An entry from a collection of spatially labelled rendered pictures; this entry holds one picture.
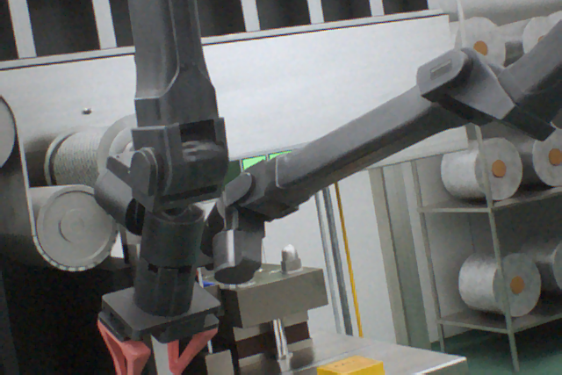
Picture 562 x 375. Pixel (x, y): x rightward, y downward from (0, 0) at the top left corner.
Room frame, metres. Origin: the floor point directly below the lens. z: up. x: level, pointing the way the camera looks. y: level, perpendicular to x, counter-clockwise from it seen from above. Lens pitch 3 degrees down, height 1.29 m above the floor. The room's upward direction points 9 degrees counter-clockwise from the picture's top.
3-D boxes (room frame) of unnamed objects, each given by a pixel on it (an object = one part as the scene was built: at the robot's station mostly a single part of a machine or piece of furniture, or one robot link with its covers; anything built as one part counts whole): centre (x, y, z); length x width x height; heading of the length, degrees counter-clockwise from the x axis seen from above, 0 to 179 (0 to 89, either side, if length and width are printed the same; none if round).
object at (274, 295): (1.82, 0.13, 1.00); 0.40 x 0.16 x 0.06; 30
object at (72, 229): (1.64, 0.37, 1.17); 0.26 x 0.12 x 0.12; 30
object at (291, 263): (1.71, 0.01, 1.05); 0.04 x 0.04 x 0.04
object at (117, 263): (1.71, 0.33, 1.00); 0.33 x 0.07 x 0.20; 30
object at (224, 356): (1.73, 0.22, 0.92); 0.28 x 0.04 x 0.04; 30
